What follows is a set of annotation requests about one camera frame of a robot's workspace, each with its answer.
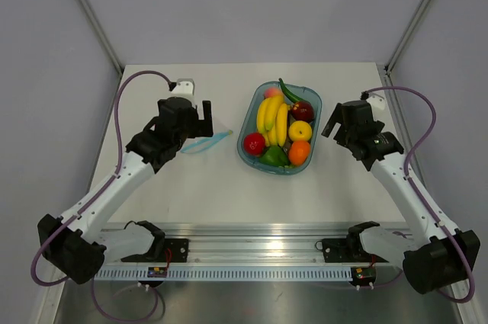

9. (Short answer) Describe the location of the yellow apple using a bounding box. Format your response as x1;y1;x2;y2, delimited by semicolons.
288;120;313;142

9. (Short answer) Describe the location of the clear zip top bag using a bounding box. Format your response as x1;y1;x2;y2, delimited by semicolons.
180;130;233;155

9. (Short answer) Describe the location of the orange fruit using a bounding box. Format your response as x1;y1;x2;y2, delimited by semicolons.
288;140;311;166

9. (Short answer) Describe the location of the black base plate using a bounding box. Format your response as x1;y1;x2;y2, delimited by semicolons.
121;238;189;263
314;238;387;265

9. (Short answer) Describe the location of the yellow banana bunch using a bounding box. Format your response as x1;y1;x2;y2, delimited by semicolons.
256;95;289;147

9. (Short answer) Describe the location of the bright red apple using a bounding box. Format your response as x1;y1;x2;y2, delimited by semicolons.
242;133;266;156

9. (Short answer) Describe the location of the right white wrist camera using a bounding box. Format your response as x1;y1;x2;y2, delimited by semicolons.
361;91;387;118

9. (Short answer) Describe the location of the aluminium mounting rail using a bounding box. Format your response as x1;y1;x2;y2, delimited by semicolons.
156;222;355;266

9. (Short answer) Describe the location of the green bell pepper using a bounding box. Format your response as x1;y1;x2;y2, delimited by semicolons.
259;146;290;167

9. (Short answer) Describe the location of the left aluminium frame post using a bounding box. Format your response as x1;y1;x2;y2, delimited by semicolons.
76;0;124;77

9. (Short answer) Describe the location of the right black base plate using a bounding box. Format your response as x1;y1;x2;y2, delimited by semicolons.
314;238;387;265

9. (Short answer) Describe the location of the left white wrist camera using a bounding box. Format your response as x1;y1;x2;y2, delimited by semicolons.
170;79;195;106

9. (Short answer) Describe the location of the small circuit board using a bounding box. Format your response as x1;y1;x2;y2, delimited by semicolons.
147;267;168;278
351;266;377;290

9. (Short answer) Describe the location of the pink peach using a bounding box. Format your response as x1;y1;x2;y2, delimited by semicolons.
264;87;283;98

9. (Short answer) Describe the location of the right small circuit board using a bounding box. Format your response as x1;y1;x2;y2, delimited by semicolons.
351;266;377;290

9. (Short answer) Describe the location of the dark red apple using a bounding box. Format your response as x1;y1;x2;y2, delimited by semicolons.
291;101;315;123

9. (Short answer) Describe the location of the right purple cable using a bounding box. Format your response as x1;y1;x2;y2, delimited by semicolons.
361;86;477;304

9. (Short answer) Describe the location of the left small circuit board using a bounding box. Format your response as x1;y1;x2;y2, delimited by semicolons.
147;267;168;278

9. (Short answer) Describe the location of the white slotted cable duct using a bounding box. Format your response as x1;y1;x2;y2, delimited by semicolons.
95;265;352;282

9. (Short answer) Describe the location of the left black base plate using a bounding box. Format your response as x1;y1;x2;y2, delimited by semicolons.
121;238;189;263

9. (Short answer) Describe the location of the blue plastic fruit basket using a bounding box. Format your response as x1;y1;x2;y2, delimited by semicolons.
237;79;323;175

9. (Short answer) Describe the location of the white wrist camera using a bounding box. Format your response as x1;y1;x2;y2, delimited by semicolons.
361;91;387;118
170;79;195;106

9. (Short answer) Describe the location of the right aluminium frame post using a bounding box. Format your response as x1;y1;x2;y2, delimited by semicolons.
384;0;434;76

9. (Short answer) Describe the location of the green chili pepper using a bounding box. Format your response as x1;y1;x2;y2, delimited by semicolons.
278;78;303;104

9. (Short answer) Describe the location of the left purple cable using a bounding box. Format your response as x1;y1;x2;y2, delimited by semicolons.
30;69;172;321

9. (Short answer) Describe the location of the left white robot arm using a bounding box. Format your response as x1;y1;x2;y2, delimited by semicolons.
35;97;214;284

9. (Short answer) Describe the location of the aluminium frame post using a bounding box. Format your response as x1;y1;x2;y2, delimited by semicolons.
76;0;124;77
384;0;434;76

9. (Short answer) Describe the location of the purple cable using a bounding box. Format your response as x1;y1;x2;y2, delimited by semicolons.
361;86;477;304
30;69;172;321

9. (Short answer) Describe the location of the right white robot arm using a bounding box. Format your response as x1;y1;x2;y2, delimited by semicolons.
322;100;480;298

